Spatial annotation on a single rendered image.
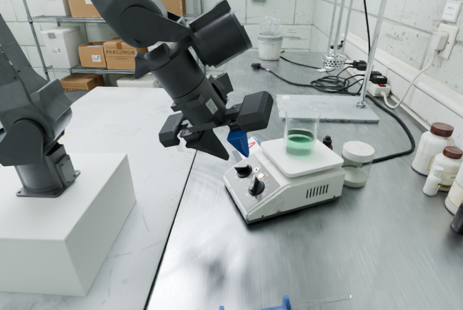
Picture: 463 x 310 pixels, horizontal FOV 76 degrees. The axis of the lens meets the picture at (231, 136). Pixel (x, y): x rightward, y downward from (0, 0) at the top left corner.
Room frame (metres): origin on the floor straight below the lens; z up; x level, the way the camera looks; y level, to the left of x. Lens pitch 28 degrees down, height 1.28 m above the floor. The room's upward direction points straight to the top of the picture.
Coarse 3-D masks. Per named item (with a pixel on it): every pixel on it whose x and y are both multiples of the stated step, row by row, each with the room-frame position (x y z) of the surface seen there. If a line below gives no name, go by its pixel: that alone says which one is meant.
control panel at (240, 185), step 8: (248, 160) 0.50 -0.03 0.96; (256, 160) 0.49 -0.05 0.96; (232, 168) 0.50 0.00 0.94; (264, 168) 0.46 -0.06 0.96; (232, 176) 0.47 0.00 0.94; (248, 176) 0.46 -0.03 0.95; (256, 176) 0.45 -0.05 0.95; (264, 176) 0.44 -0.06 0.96; (272, 176) 0.43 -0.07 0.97; (232, 184) 0.45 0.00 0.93; (240, 184) 0.45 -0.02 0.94; (248, 184) 0.44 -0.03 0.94; (272, 184) 0.42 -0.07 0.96; (240, 192) 0.43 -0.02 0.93; (248, 192) 0.42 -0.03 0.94; (264, 192) 0.41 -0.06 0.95; (272, 192) 0.40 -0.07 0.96; (240, 200) 0.41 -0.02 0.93; (248, 200) 0.40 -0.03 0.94; (256, 200) 0.39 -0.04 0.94; (248, 208) 0.39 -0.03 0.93
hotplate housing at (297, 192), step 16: (224, 176) 0.49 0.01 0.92; (304, 176) 0.43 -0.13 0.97; (320, 176) 0.43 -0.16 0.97; (336, 176) 0.44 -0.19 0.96; (288, 192) 0.40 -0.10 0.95; (304, 192) 0.41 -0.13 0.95; (320, 192) 0.43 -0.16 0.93; (336, 192) 0.44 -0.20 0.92; (240, 208) 0.40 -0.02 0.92; (256, 208) 0.38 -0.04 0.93; (272, 208) 0.39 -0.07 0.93; (288, 208) 0.40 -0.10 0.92
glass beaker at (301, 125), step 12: (288, 108) 0.51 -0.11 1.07; (300, 108) 0.51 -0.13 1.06; (312, 108) 0.51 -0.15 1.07; (288, 120) 0.47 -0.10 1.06; (300, 120) 0.45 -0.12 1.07; (312, 120) 0.45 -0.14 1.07; (288, 132) 0.47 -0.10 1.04; (300, 132) 0.46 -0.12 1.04; (312, 132) 0.46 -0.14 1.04; (288, 144) 0.47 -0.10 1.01; (300, 144) 0.46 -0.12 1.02; (312, 144) 0.46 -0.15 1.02; (300, 156) 0.45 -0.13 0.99
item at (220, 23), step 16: (224, 0) 0.38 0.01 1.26; (128, 16) 0.34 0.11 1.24; (144, 16) 0.35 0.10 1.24; (160, 16) 0.35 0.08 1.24; (176, 16) 0.42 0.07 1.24; (208, 16) 0.38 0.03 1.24; (224, 16) 0.38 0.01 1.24; (128, 32) 0.34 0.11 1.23; (144, 32) 0.34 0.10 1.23; (160, 32) 0.35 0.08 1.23; (176, 32) 0.35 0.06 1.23; (192, 32) 0.37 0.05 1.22; (208, 32) 0.37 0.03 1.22; (224, 32) 0.37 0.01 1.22; (240, 32) 0.37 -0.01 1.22; (208, 48) 0.36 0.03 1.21; (224, 48) 0.36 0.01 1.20; (240, 48) 0.37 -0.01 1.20; (208, 64) 0.37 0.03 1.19
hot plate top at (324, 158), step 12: (264, 144) 0.51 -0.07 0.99; (276, 144) 0.51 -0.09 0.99; (276, 156) 0.46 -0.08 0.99; (288, 156) 0.46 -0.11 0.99; (312, 156) 0.46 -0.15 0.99; (324, 156) 0.46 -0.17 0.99; (336, 156) 0.46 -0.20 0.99; (288, 168) 0.43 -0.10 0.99; (300, 168) 0.43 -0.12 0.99; (312, 168) 0.43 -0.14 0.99; (324, 168) 0.43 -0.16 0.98
